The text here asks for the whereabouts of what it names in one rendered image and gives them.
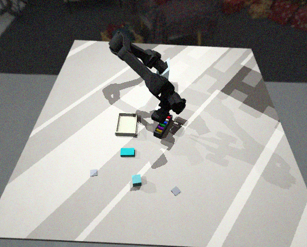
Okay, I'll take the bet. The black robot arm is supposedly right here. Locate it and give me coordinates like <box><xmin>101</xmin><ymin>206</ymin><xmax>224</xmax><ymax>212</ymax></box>
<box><xmin>109</xmin><ymin>31</ymin><xmax>186</xmax><ymax>115</ymax></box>

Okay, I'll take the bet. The cyan rectangular block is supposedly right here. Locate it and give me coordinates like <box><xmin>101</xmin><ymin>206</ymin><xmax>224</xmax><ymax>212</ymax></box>
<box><xmin>120</xmin><ymin>148</ymin><xmax>135</xmax><ymax>157</ymax></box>

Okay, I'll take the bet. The teal block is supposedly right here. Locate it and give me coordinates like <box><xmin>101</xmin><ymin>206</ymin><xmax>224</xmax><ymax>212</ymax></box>
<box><xmin>132</xmin><ymin>174</ymin><xmax>141</xmax><ymax>187</ymax></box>

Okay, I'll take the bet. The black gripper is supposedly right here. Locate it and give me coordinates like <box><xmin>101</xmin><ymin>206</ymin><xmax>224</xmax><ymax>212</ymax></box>
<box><xmin>151</xmin><ymin>100</ymin><xmax>172</xmax><ymax>124</ymax></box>

